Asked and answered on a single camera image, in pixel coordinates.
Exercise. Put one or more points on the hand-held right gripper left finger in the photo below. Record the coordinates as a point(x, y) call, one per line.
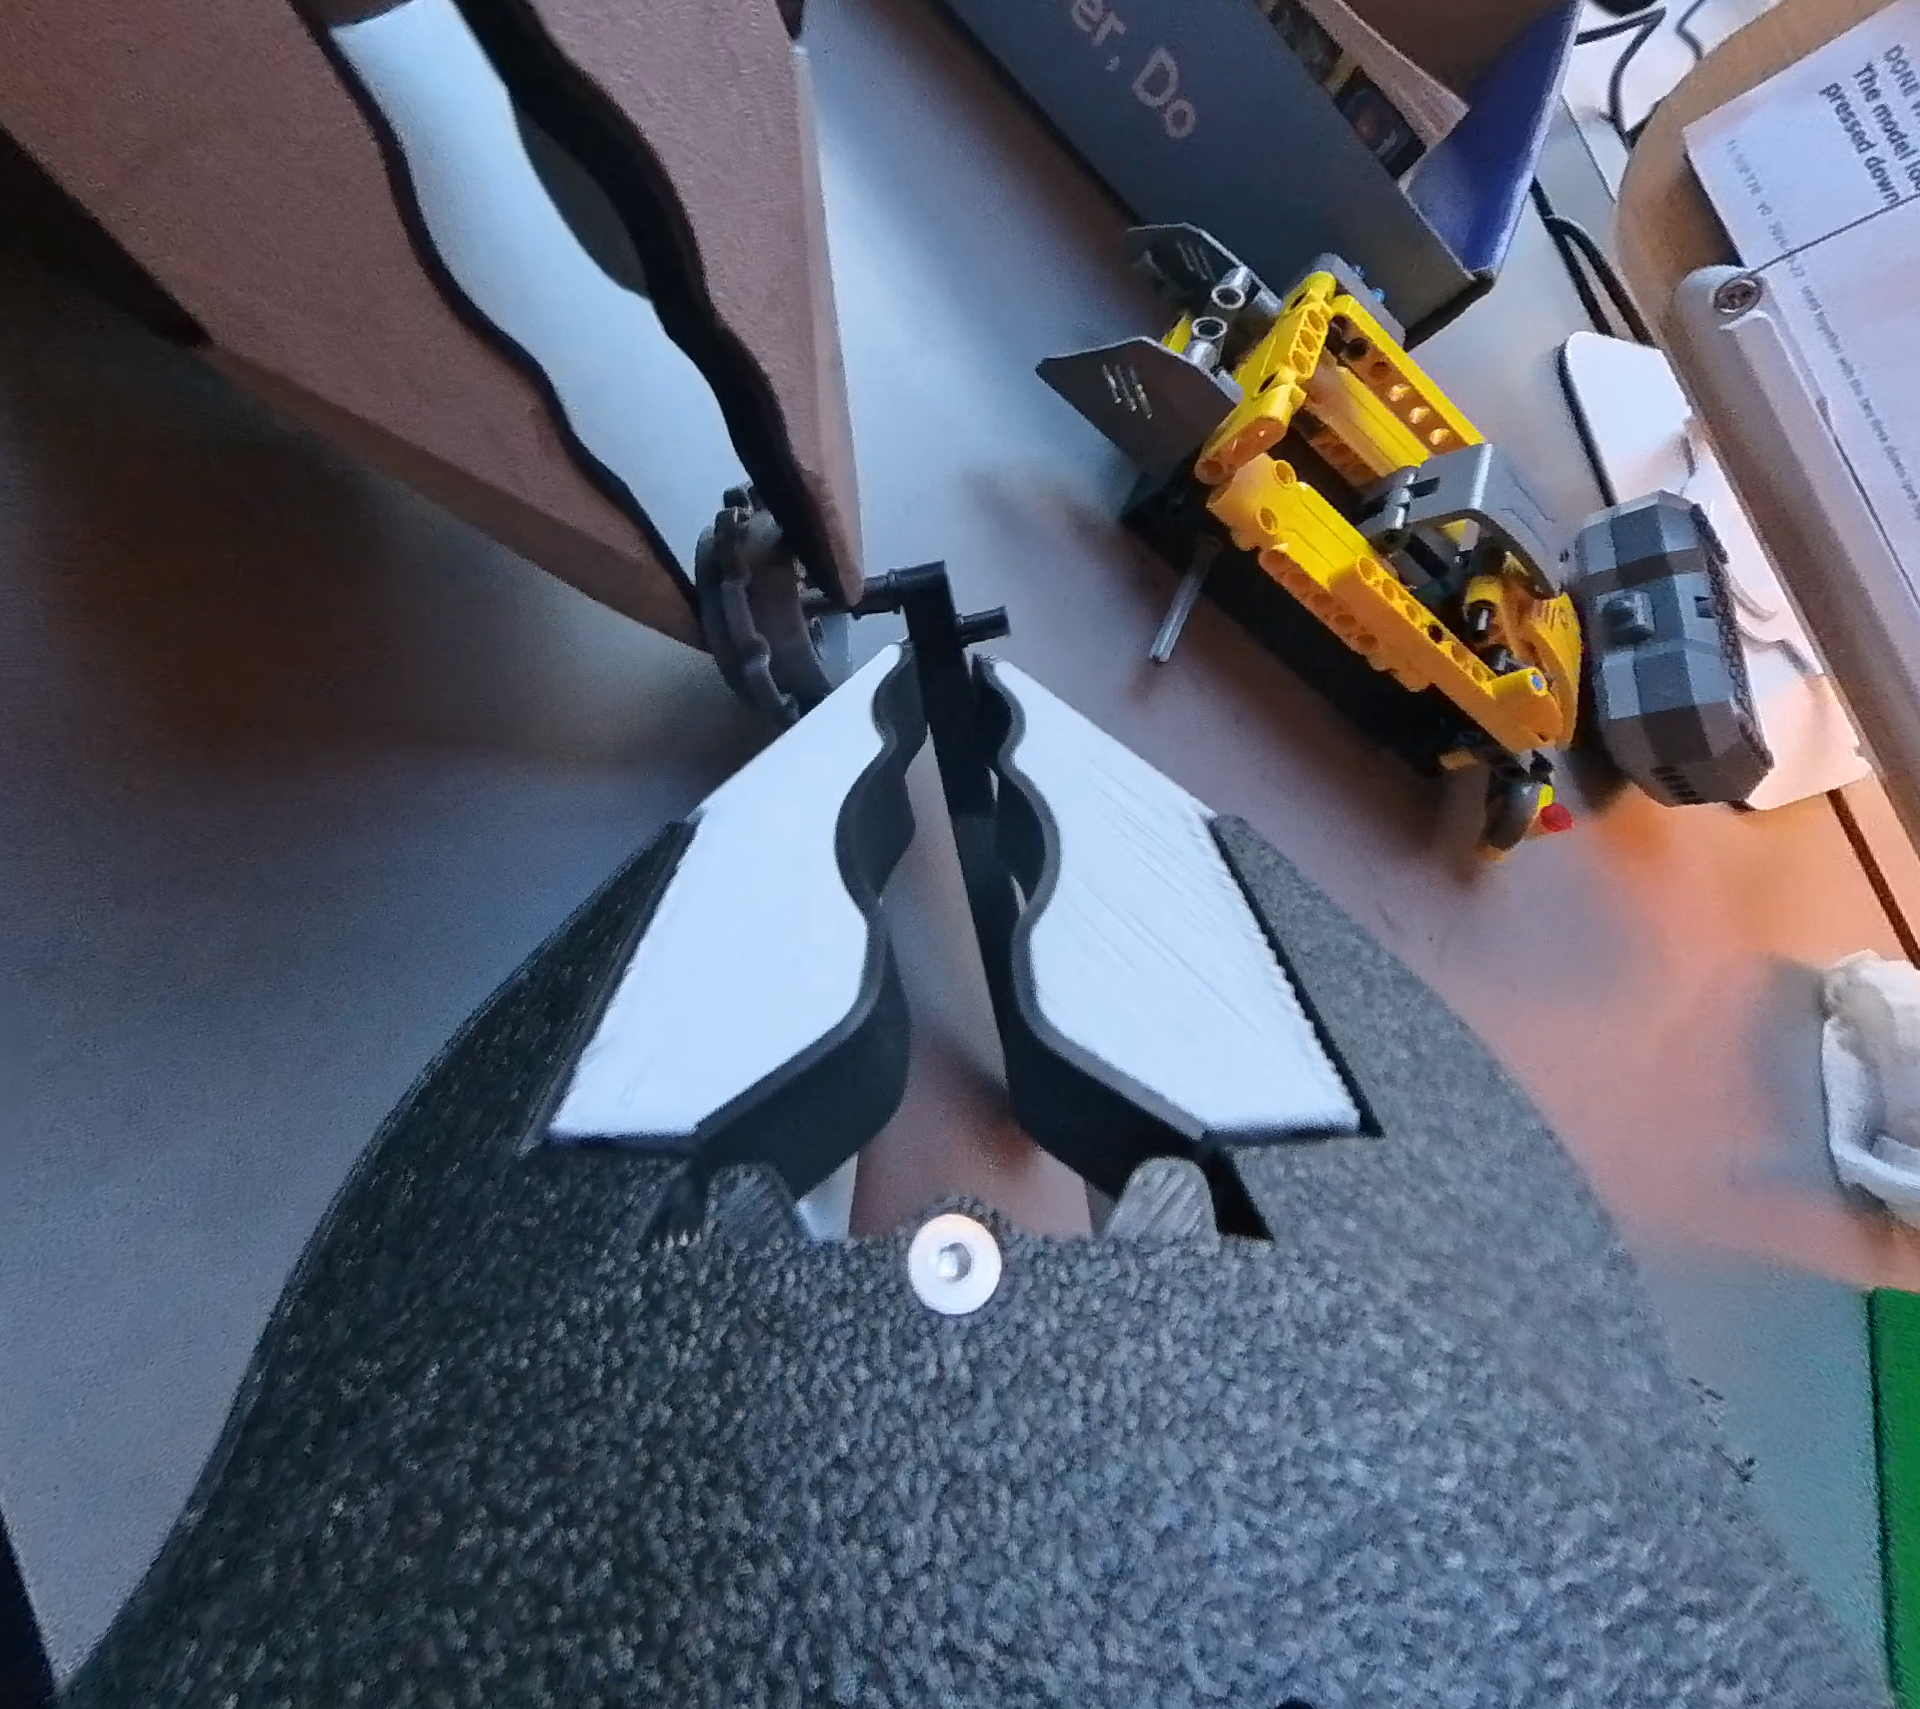
point(720, 975)

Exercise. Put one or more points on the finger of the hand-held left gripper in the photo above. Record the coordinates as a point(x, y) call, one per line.
point(180, 119)
point(675, 89)

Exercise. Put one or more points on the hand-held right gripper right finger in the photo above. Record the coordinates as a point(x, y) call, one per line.
point(1171, 975)

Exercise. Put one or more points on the black perforated toy beam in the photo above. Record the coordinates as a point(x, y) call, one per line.
point(957, 719)

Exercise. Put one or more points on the grey toy wheel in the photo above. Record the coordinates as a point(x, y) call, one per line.
point(742, 629)

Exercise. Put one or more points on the grey metal toy axle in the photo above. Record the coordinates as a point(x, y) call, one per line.
point(1181, 598)

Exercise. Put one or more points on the black yellow toy brick vehicle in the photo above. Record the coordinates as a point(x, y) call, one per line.
point(1351, 509)

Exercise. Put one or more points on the grey desk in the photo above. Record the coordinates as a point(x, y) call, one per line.
point(375, 839)

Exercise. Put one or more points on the dark blue product box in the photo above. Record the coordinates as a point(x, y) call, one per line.
point(1080, 14)

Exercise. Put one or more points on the dark grey brick block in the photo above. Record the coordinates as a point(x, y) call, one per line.
point(1664, 658)

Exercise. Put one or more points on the crumpled white plastic bag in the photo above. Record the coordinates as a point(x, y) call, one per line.
point(1874, 1078)

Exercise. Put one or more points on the sign board with wooden edge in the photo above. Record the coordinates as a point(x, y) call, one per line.
point(1801, 315)

